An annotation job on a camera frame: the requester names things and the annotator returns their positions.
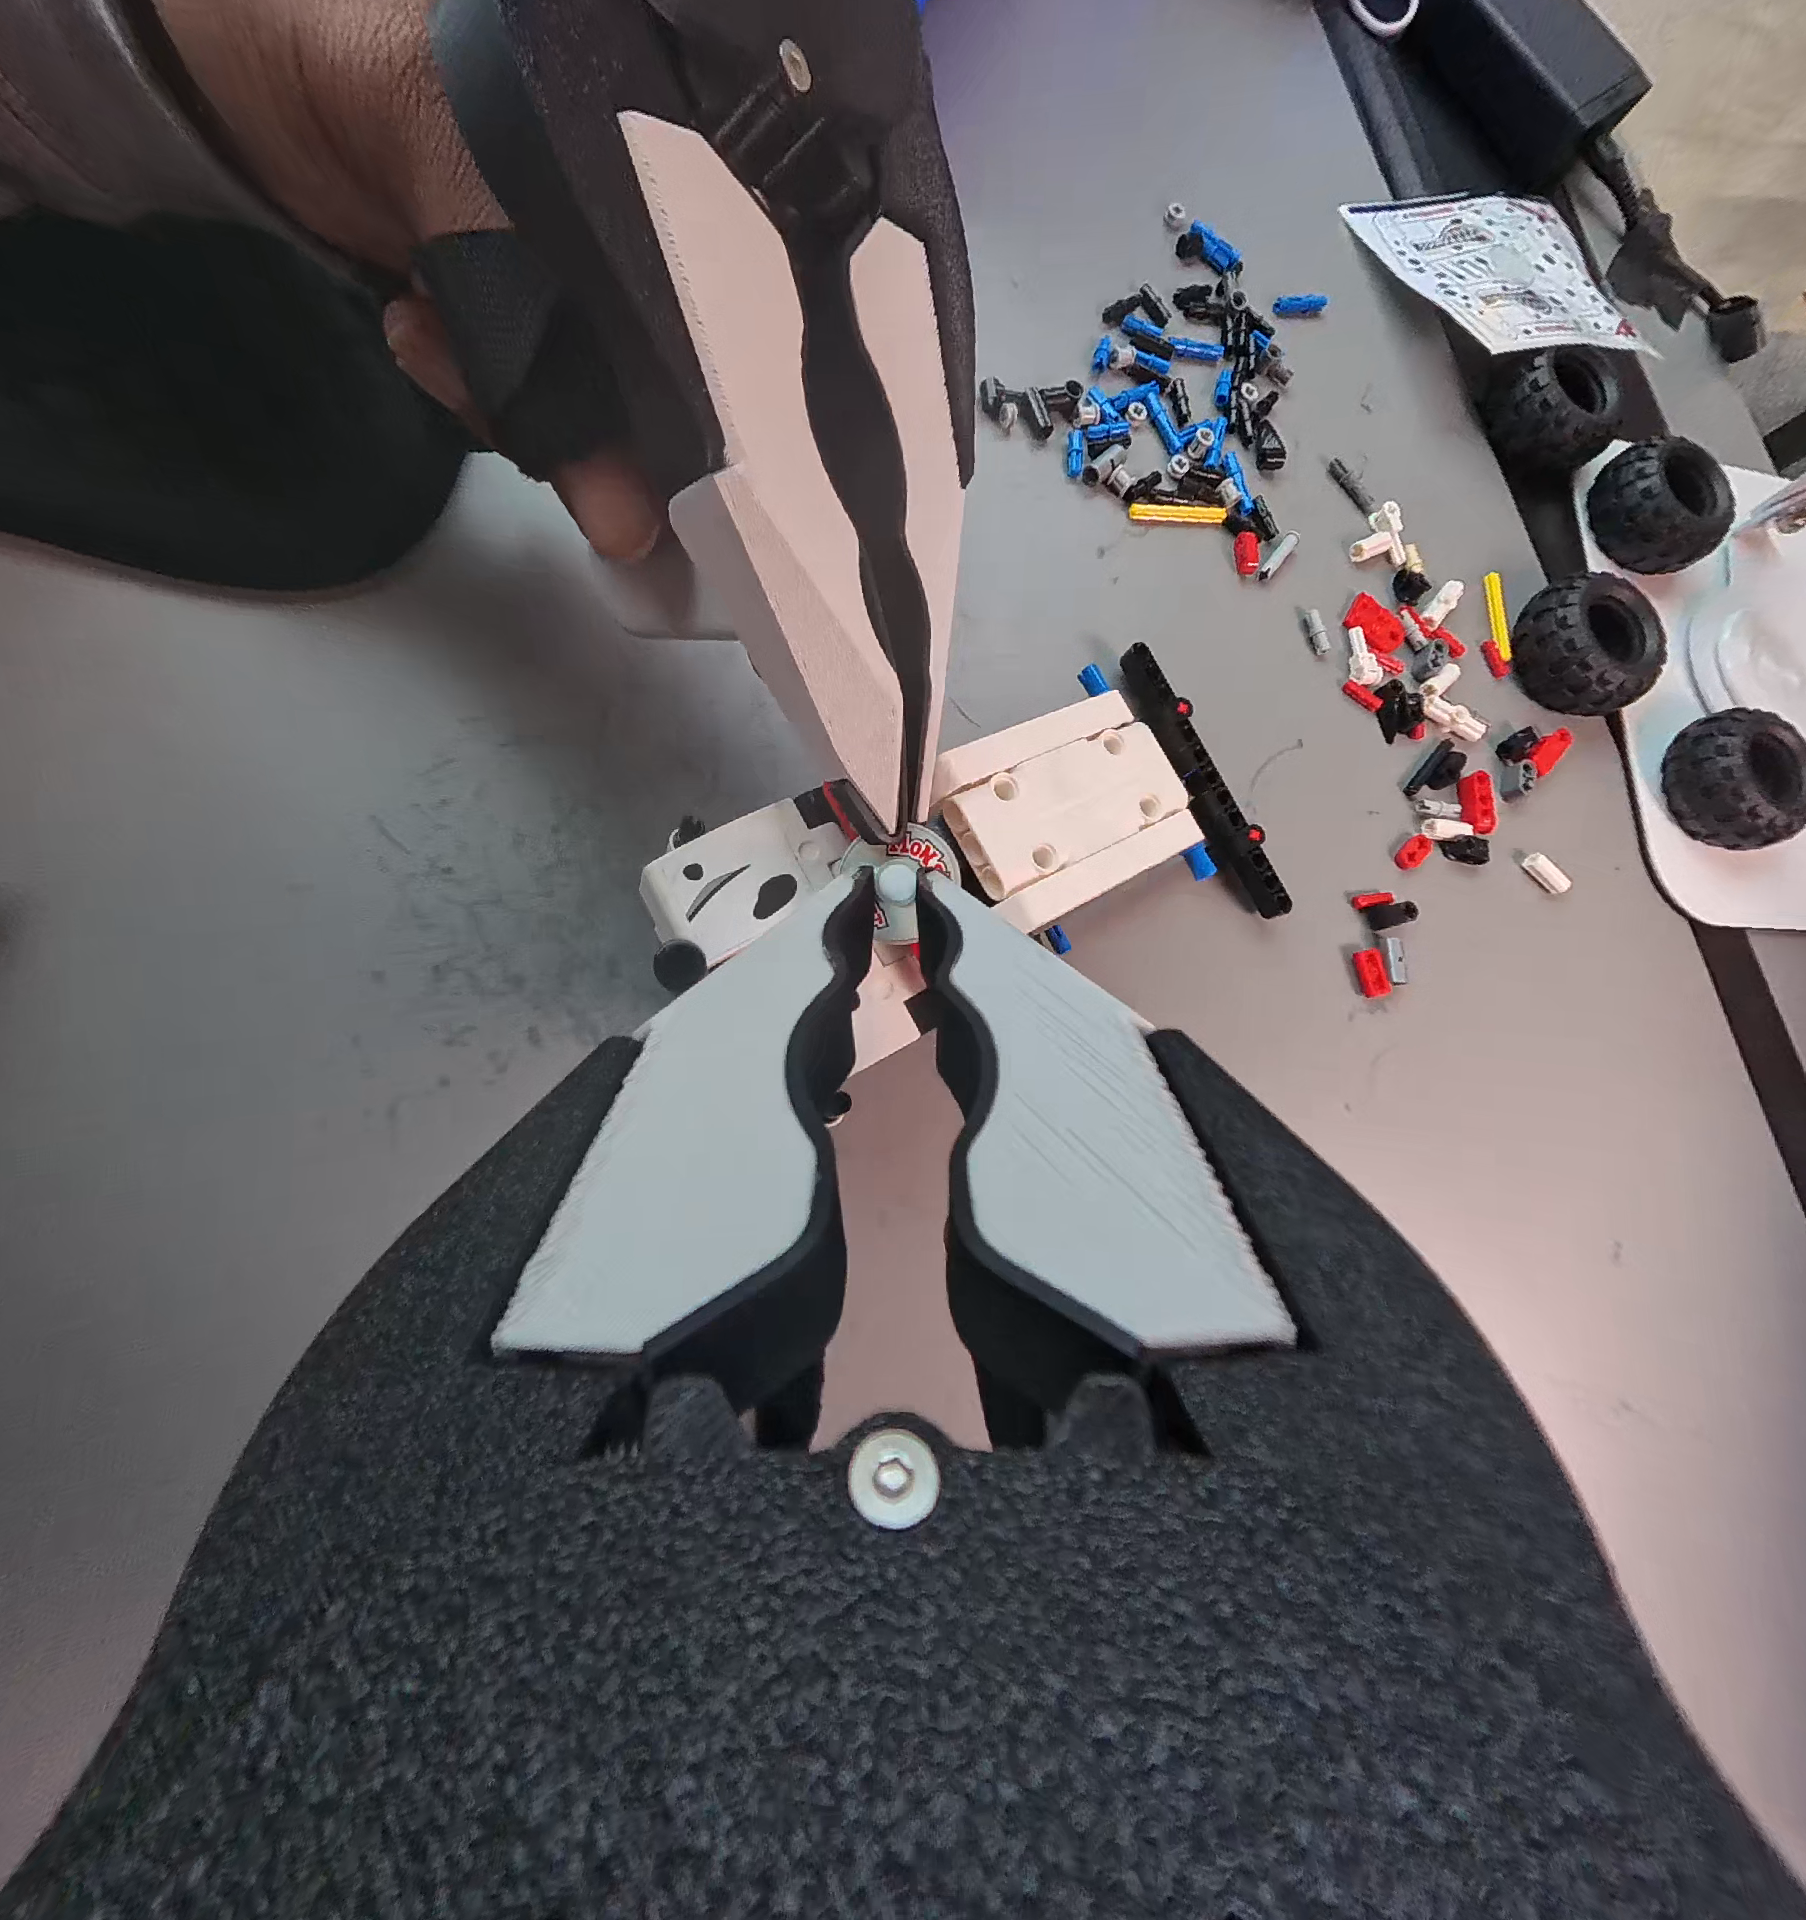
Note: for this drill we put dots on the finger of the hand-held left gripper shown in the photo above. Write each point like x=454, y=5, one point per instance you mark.
x=925, y=420
x=753, y=449

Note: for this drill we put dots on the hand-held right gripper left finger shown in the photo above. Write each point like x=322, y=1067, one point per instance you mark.
x=662, y=1200

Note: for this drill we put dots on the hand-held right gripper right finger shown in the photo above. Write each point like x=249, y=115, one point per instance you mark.
x=1127, y=1185

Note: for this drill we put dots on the grey round toy disc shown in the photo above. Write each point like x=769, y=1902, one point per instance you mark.
x=858, y=858

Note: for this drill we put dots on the white black toy truck chassis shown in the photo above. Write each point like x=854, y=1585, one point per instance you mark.
x=1067, y=795

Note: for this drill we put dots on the white sticker sheet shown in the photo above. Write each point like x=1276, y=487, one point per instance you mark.
x=1487, y=269

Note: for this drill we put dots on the grey desk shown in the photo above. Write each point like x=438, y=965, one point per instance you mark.
x=242, y=900

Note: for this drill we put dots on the person's left hand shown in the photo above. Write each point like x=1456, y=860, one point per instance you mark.
x=333, y=120

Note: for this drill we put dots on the pile of blue black pins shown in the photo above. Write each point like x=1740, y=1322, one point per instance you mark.
x=1158, y=405

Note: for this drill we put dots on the yellow toy axle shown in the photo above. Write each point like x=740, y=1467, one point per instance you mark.
x=1497, y=622
x=1175, y=513

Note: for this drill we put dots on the pile of red white parts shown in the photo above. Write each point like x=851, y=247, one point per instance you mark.
x=1442, y=705

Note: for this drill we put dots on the black toy tyre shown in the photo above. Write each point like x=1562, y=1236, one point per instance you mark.
x=1533, y=413
x=1706, y=787
x=1555, y=645
x=1629, y=509

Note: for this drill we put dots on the black adapter box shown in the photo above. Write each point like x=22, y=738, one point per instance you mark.
x=1533, y=75

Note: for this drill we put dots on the white book stand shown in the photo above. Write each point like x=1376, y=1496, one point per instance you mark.
x=1742, y=675

